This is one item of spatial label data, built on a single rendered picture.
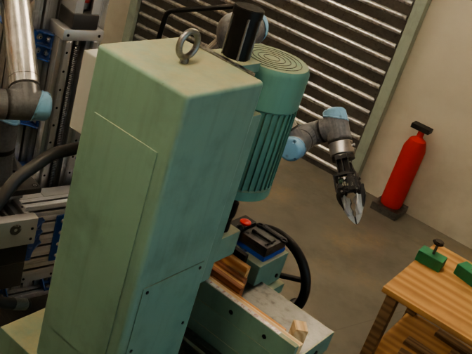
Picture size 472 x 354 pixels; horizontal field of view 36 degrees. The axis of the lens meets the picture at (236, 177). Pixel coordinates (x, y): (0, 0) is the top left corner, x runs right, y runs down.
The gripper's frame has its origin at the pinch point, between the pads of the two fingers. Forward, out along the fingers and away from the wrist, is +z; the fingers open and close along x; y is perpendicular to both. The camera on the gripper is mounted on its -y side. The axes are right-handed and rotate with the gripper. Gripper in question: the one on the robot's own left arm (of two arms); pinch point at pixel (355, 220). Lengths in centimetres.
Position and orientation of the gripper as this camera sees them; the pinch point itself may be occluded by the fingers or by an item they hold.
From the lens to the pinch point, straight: 227.3
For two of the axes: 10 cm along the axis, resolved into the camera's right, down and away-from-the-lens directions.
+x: 9.4, -2.1, -2.8
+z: 1.5, 9.7, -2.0
